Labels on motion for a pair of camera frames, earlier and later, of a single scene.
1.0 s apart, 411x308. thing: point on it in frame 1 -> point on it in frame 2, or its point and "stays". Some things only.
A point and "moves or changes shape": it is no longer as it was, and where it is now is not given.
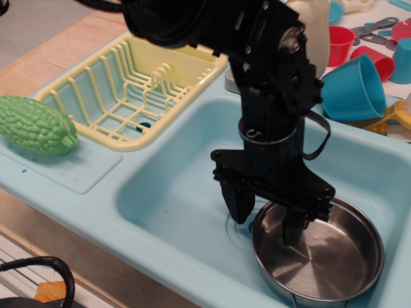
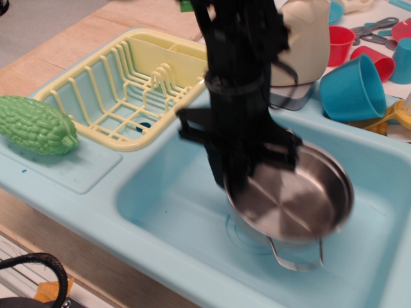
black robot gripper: (271, 166) -> (239, 130)
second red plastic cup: (384, 65) stays
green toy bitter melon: (35, 128) stays
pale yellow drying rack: (117, 95) stays
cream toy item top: (349, 6) stays
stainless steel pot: (336, 260) moves or changes shape
